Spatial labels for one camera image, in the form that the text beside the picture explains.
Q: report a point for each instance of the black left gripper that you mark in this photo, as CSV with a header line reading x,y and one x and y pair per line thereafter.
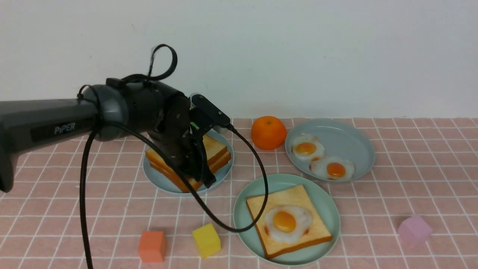
x,y
172,135

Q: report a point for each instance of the toast slice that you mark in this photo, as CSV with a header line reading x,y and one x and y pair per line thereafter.
x,y
217,153
317,233
166,181

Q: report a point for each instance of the fried egg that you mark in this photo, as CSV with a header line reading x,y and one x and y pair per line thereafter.
x,y
287,223
307,147
332,168

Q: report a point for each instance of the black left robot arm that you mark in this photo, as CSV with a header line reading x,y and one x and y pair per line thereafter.
x,y
34,124

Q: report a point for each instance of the teal sandwich plate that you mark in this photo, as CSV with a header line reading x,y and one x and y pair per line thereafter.
x,y
320,199

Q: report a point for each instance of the blue-grey bread plate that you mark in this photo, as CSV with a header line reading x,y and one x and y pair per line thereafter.
x,y
162,183

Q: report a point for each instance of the yellow cube block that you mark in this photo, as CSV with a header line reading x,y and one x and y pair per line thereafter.
x,y
207,240

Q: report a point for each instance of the orange tangerine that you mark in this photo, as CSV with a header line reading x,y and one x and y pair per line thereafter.
x,y
268,133

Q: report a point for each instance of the orange cube block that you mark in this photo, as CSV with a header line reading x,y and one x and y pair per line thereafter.
x,y
152,247

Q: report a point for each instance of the grey egg plate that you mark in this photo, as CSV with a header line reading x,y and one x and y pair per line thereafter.
x,y
339,139

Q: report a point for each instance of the pink cube block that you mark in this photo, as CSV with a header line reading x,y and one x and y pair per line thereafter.
x,y
414,231

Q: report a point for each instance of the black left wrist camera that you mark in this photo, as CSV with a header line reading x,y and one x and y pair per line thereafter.
x,y
209,114

